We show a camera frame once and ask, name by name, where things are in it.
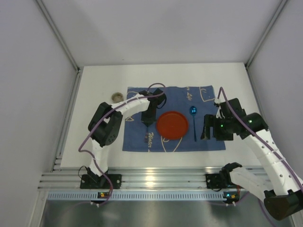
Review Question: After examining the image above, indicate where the aluminium mounting rail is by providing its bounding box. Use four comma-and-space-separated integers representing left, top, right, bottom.
38, 167, 220, 190

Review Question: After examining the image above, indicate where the red plate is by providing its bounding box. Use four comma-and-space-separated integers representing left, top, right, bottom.
156, 111, 188, 140

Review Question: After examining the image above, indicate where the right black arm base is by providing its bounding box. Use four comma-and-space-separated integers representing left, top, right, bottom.
205, 173, 237, 192

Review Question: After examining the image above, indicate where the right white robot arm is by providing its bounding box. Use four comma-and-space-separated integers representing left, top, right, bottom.
201, 98, 303, 220

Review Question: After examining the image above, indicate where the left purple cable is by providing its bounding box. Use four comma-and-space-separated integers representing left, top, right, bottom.
78, 82, 166, 206

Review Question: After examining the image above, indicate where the iridescent metal fork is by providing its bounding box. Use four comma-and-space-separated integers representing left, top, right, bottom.
144, 127, 149, 143

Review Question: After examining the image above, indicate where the blue cloth placemat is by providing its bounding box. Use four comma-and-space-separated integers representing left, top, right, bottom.
122, 86, 225, 153

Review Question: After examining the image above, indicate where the perforated cable duct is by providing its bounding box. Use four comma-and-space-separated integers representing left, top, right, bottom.
47, 191, 240, 201

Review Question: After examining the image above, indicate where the blue metal spoon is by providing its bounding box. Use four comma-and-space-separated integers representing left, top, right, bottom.
190, 106, 197, 142

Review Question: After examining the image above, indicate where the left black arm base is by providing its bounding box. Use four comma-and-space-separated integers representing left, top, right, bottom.
80, 174, 122, 189

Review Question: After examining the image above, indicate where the small speckled ceramic cup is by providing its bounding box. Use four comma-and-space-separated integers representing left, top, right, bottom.
111, 92, 124, 104

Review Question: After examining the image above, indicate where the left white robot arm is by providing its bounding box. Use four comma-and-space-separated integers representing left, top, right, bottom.
78, 88, 167, 177

